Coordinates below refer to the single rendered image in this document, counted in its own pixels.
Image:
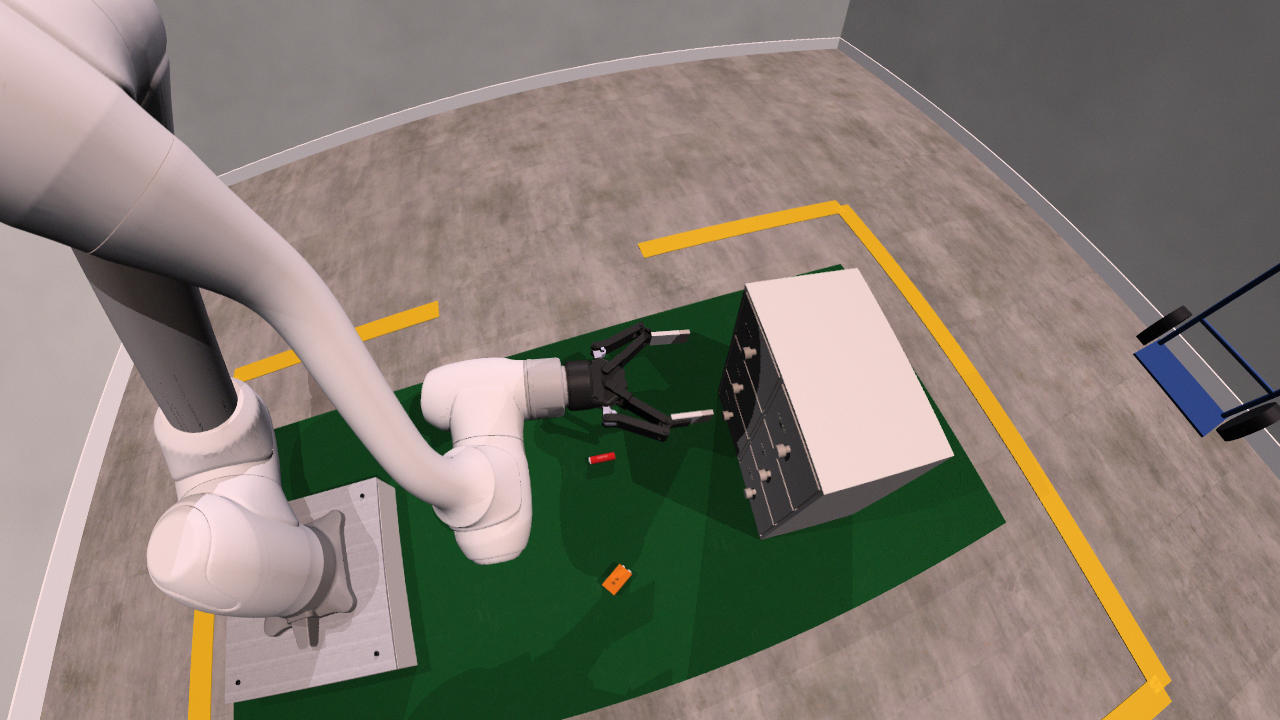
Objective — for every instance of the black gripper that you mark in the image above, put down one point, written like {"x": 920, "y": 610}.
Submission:
{"x": 608, "y": 384}

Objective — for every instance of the small grey chest of drawers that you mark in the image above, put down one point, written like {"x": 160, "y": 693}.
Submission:
{"x": 865, "y": 420}

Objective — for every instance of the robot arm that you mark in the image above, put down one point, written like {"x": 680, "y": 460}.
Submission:
{"x": 82, "y": 164}

